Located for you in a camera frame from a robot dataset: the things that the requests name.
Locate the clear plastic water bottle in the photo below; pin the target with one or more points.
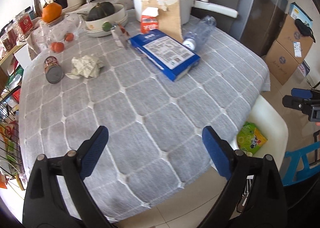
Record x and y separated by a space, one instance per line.
199 34

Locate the stacked cardboard boxes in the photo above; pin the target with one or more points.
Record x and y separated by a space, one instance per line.
288 50

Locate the blue plastic stool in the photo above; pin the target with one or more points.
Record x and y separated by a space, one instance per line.
299 168

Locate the large orange on jar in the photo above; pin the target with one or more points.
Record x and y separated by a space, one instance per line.
51 11

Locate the white plastic trash bin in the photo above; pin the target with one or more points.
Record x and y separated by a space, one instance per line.
265 127

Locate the small white snack packet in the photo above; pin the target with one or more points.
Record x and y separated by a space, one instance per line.
120 35

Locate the black wire rack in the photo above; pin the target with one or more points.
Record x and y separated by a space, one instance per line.
11 156

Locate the dark green pumpkin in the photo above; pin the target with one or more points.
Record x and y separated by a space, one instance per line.
100 11

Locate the blue milk carton box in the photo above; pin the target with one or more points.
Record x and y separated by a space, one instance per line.
171 57

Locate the grey checked tablecloth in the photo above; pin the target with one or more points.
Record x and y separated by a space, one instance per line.
155 147

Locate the green snack bag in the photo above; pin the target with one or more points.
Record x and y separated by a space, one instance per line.
250 139

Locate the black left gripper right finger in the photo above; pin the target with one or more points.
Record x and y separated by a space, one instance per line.
253 195

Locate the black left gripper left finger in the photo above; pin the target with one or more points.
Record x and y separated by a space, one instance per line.
56 194

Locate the white ceramic casserole bowl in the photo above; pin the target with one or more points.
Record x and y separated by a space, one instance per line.
102 27

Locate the crumpled floral paper napkin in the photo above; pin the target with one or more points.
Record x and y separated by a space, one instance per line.
87 66

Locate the small red milk carton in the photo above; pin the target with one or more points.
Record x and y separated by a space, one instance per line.
148 20

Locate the red drink can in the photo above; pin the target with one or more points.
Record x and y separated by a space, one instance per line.
52 69

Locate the torn brown cardboard piece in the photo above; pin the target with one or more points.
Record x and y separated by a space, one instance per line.
169 19

